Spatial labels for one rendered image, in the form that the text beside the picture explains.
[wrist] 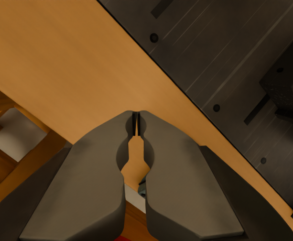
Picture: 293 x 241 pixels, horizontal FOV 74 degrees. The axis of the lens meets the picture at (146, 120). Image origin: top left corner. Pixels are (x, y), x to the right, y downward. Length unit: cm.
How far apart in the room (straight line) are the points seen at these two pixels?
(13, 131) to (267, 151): 113
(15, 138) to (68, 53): 102
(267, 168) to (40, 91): 34
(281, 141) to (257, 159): 5
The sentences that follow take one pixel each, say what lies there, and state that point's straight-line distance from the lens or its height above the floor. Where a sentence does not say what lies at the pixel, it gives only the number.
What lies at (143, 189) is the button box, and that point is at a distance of 25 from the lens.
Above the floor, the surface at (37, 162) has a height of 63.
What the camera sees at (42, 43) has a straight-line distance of 24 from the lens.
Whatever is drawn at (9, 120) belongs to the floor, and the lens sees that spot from 122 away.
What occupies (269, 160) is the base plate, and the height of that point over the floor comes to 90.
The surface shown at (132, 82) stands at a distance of 24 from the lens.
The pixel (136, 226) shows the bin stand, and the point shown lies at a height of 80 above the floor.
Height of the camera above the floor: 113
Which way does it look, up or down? 72 degrees down
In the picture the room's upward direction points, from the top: 121 degrees clockwise
